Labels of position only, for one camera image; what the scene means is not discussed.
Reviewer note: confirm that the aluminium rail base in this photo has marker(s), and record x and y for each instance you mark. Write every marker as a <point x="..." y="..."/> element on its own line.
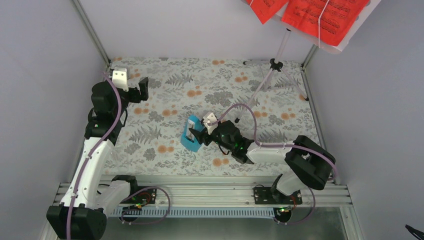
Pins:
<point x="225" y="197"/>

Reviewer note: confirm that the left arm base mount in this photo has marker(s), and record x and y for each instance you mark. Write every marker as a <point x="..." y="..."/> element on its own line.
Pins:
<point x="141" y="199"/>

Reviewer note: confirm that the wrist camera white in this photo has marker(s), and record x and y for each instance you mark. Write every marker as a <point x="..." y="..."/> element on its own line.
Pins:
<point x="210" y="122"/>
<point x="119" y="77"/>

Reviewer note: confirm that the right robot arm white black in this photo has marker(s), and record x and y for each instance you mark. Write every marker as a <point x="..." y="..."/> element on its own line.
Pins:
<point x="309" y="164"/>

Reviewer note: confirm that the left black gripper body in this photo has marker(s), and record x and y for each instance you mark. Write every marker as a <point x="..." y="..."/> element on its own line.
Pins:
<point x="135" y="98"/>

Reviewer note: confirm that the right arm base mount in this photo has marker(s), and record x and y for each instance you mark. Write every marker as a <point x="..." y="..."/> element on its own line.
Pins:
<point x="267" y="196"/>

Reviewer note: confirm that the red sheet music right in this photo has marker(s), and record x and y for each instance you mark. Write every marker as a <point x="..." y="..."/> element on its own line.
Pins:
<point x="327" y="20"/>

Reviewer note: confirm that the red sheet music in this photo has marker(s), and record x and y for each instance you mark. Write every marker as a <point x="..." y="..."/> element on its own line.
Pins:
<point x="327" y="20"/>
<point x="266" y="9"/>

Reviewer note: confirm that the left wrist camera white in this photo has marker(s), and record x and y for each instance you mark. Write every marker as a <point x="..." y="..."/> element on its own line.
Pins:
<point x="119" y="77"/>

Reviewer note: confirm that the floral table mat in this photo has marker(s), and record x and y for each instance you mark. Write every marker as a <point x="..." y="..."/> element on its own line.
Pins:
<point x="150" y="142"/>

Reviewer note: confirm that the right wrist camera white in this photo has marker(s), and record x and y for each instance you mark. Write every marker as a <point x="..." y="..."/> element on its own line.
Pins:
<point x="210" y="122"/>

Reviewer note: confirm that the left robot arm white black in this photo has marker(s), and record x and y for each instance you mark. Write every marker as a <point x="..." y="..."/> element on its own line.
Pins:
<point x="83" y="212"/>

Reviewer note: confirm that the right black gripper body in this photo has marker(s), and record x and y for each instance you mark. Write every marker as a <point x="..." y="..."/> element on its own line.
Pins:
<point x="208" y="141"/>

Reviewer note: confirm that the red sheet music left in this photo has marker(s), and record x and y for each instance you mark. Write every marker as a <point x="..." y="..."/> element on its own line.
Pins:
<point x="266" y="9"/>

